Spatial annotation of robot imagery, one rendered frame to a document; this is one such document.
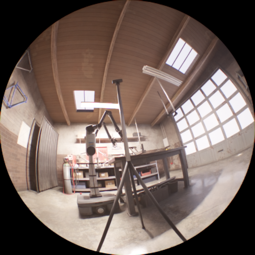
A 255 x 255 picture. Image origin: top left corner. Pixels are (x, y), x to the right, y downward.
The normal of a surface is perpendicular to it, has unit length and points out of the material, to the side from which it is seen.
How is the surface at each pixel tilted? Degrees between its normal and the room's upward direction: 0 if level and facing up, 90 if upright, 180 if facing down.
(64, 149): 90
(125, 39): 174
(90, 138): 90
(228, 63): 90
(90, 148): 90
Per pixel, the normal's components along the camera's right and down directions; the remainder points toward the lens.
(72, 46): 0.18, 0.85
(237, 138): -0.94, 0.00
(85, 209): 0.47, -0.44
